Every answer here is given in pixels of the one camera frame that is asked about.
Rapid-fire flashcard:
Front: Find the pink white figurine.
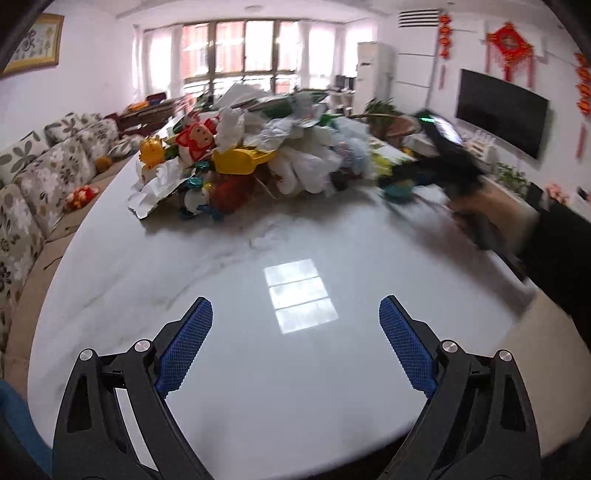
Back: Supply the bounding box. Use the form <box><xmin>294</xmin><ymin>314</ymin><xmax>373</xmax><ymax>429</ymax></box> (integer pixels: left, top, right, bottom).
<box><xmin>544</xmin><ymin>183</ymin><xmax>570</xmax><ymax>205</ymax></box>

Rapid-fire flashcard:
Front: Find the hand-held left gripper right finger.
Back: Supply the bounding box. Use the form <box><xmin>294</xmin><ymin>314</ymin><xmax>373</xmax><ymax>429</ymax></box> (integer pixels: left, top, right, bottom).
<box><xmin>379</xmin><ymin>295</ymin><xmax>542</xmax><ymax>480</ymax></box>

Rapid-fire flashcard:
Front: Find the wooden armchair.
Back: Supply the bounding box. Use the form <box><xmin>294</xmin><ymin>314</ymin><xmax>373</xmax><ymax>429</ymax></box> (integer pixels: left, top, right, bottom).
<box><xmin>351</xmin><ymin>111</ymin><xmax>419</xmax><ymax>140</ymax></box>

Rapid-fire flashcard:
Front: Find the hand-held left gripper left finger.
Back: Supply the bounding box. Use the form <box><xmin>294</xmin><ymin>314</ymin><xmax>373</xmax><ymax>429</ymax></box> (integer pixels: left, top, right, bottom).
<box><xmin>52</xmin><ymin>296</ymin><xmax>216</xmax><ymax>480</ymax></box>

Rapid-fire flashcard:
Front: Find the small potted plant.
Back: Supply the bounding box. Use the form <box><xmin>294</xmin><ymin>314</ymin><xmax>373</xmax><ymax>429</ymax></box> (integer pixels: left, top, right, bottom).
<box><xmin>495</xmin><ymin>162</ymin><xmax>531</xmax><ymax>197</ymax></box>

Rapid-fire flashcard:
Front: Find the white standing air conditioner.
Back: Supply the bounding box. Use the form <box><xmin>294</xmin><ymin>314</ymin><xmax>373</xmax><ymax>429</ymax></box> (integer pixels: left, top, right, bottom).
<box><xmin>356</xmin><ymin>41</ymin><xmax>396</xmax><ymax>114</ymax></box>

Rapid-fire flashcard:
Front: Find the red plastic toy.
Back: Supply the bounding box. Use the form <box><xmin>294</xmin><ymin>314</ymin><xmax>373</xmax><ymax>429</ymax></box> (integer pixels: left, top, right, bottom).
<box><xmin>211</xmin><ymin>176</ymin><xmax>256</xmax><ymax>214</ymax></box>

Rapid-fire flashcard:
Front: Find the yellow cartoon figure toy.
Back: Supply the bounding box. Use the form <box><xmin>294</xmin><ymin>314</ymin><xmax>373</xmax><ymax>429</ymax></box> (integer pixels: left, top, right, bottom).
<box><xmin>137</xmin><ymin>137</ymin><xmax>167</xmax><ymax>184</ymax></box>

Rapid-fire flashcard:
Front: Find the large potted plant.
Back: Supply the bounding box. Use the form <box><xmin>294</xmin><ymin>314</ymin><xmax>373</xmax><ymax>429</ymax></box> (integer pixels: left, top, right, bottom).
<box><xmin>364</xmin><ymin>98</ymin><xmax>403</xmax><ymax>117</ymax></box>

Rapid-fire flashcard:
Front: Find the framed calligraphy picture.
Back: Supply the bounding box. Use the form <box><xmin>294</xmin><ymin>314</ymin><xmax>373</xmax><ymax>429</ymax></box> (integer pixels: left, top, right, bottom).
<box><xmin>0</xmin><ymin>13</ymin><xmax>66</xmax><ymax>78</ymax></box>

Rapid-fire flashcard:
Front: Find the white router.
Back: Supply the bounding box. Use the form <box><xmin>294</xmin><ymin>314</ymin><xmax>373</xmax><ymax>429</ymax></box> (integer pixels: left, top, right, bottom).
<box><xmin>465</xmin><ymin>130</ymin><xmax>498</xmax><ymax>161</ymax></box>

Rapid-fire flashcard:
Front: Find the teal small bowl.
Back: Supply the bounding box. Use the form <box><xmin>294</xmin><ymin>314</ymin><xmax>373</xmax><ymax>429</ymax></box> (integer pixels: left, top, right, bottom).
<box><xmin>384</xmin><ymin>179</ymin><xmax>417</xmax><ymax>204</ymax></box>

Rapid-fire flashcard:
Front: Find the long green package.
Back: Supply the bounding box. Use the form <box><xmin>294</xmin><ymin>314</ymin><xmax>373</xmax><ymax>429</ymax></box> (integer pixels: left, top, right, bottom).
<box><xmin>249</xmin><ymin>92</ymin><xmax>326</xmax><ymax>118</ymax></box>

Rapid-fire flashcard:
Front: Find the person's right forearm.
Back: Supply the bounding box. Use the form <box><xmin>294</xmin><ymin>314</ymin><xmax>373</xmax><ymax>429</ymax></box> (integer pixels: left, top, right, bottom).
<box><xmin>517</xmin><ymin>200</ymin><xmax>591</xmax><ymax>352</ymax></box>

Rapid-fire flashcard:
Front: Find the wall television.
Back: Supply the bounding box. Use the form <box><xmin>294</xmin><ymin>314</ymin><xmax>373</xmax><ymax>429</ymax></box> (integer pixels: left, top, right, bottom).
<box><xmin>455</xmin><ymin>68</ymin><xmax>551</xmax><ymax>161</ymax></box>

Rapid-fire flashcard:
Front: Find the wall air vent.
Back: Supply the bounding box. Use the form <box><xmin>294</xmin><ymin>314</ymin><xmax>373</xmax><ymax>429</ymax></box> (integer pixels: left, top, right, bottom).
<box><xmin>397</xmin><ymin>9</ymin><xmax>440</xmax><ymax>28</ymax></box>

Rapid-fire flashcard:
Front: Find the thin white plastic bag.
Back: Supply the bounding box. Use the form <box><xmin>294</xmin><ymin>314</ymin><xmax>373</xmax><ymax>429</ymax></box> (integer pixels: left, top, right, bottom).
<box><xmin>252</xmin><ymin>113</ymin><xmax>324</xmax><ymax>148</ymax></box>

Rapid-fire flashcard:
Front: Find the person's right hand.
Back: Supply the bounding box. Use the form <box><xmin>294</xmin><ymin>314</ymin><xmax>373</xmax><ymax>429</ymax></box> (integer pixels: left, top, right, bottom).
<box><xmin>450</xmin><ymin>187</ymin><xmax>539</xmax><ymax>257</ymax></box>

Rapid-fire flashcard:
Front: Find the red string knot ornament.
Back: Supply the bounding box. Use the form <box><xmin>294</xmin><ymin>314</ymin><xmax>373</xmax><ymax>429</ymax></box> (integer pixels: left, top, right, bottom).
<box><xmin>438</xmin><ymin>13</ymin><xmax>454</xmax><ymax>89</ymax></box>

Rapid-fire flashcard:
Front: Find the brown wooden table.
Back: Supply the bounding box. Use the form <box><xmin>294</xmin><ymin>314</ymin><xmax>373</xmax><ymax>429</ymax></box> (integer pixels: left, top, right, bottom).
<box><xmin>121</xmin><ymin>95</ymin><xmax>180</xmax><ymax>127</ymax></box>

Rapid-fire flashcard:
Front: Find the crumpled foil wrapper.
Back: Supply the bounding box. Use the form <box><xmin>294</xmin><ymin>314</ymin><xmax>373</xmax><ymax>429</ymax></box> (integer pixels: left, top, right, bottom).
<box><xmin>127</xmin><ymin>161</ymin><xmax>197</xmax><ymax>221</ymax></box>

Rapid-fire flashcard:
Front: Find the large white plastic bag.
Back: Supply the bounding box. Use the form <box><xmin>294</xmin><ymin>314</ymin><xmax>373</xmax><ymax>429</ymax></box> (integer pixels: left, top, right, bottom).
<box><xmin>268</xmin><ymin>138</ymin><xmax>345</xmax><ymax>197</ymax></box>

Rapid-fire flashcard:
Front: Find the floral cushion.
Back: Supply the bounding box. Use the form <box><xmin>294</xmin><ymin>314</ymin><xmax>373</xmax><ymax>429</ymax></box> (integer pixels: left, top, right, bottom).
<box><xmin>107</xmin><ymin>136</ymin><xmax>145</xmax><ymax>161</ymax></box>

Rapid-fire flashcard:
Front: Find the floral sofa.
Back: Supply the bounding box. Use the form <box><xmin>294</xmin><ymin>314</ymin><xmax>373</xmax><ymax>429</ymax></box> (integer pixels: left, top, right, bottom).
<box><xmin>0</xmin><ymin>112</ymin><xmax>139</xmax><ymax>370</ymax></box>

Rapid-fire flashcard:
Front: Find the crumpled white paper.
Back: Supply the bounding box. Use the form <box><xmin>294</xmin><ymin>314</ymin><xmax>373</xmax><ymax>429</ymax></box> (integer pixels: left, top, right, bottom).
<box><xmin>216</xmin><ymin>107</ymin><xmax>259</xmax><ymax>153</ymax></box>

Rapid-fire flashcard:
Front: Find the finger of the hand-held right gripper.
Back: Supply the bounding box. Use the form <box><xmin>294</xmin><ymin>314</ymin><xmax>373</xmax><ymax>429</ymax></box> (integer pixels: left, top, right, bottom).
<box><xmin>382</xmin><ymin>157</ymin><xmax>447</xmax><ymax>188</ymax></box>

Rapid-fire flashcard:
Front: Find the white sheer curtain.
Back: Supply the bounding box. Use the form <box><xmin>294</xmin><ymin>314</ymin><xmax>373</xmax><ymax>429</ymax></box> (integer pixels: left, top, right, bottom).
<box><xmin>133</xmin><ymin>23</ymin><xmax>185</xmax><ymax>101</ymax></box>
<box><xmin>298</xmin><ymin>18</ymin><xmax>376</xmax><ymax>92</ymax></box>

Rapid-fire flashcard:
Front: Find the blue chair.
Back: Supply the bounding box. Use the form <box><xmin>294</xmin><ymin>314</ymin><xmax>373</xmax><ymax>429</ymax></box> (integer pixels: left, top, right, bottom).
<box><xmin>0</xmin><ymin>381</ymin><xmax>52</xmax><ymax>480</ymax></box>

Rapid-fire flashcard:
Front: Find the white toy teal cap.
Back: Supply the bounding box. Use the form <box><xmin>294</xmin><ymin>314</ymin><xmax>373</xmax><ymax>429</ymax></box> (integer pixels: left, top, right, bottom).
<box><xmin>179</xmin><ymin>176</ymin><xmax>217</xmax><ymax>219</ymax></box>

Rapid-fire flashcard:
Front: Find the red hanging ornament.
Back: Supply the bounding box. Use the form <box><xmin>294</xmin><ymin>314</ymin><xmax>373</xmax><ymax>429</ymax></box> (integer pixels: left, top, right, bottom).
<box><xmin>574</xmin><ymin>52</ymin><xmax>591</xmax><ymax>160</ymax></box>

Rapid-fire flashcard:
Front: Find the yellow plastic dustpan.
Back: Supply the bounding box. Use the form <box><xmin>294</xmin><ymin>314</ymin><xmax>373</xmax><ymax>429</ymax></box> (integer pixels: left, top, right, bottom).
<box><xmin>212</xmin><ymin>146</ymin><xmax>279</xmax><ymax>176</ymax></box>

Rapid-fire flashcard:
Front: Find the large window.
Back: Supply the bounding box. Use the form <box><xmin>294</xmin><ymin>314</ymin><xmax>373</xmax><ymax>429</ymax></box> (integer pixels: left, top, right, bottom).
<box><xmin>182</xmin><ymin>21</ymin><xmax>301</xmax><ymax>95</ymax></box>

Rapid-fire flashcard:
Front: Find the red square knot ornament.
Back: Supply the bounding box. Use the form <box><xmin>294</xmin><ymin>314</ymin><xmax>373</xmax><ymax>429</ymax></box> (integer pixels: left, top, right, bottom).
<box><xmin>484</xmin><ymin>21</ymin><xmax>537</xmax><ymax>89</ymax></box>

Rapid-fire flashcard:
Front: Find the red fox toy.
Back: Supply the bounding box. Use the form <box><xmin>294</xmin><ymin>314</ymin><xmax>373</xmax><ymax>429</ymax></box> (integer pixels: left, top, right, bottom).
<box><xmin>174</xmin><ymin>119</ymin><xmax>219</xmax><ymax>163</ymax></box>

